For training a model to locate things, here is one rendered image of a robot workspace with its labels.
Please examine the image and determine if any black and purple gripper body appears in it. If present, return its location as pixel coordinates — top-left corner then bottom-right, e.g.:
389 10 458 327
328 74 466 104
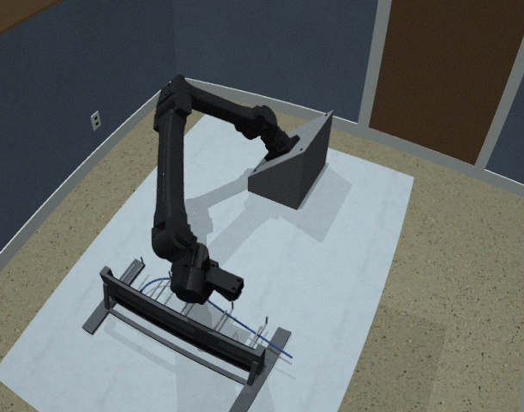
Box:
198 287 214 305

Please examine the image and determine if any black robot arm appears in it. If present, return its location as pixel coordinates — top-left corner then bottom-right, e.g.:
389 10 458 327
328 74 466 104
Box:
152 74 300 304

